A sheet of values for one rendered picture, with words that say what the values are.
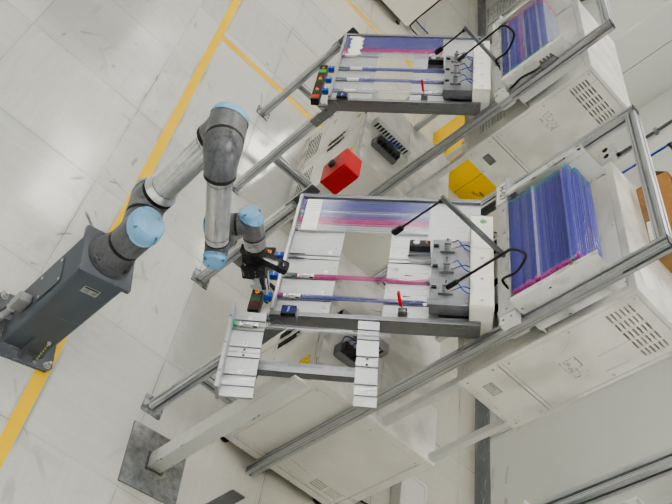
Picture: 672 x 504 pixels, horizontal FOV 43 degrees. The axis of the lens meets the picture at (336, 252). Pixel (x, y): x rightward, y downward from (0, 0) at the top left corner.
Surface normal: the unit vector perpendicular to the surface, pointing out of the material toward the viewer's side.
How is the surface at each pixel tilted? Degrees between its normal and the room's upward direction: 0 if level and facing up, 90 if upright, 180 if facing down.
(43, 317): 90
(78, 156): 0
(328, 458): 90
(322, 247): 48
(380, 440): 90
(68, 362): 0
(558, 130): 90
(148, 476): 0
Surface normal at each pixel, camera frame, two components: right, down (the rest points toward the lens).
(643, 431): -0.71, -0.59
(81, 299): 0.04, 0.76
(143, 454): 0.70, -0.48
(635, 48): -0.13, 0.64
